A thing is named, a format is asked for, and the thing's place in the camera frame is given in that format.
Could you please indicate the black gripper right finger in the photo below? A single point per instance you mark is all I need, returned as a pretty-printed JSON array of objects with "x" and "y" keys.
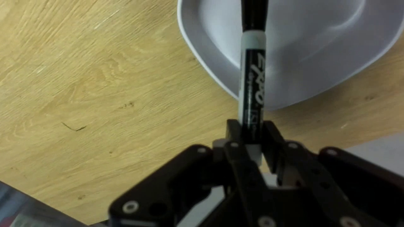
[{"x": 340, "y": 188}]

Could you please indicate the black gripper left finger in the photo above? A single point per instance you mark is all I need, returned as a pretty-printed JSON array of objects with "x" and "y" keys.
[{"x": 168, "y": 194}]

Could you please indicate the black white Expo marker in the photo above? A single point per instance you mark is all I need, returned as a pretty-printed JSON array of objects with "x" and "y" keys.
[{"x": 253, "y": 66}]

